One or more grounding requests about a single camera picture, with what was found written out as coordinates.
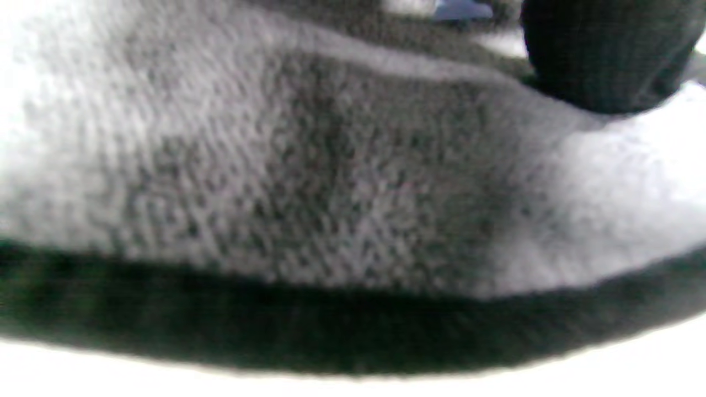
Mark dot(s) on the grey green hand towel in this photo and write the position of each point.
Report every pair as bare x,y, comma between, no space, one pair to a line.
331,165

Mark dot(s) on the person's left hand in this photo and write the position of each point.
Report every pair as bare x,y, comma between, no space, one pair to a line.
606,49

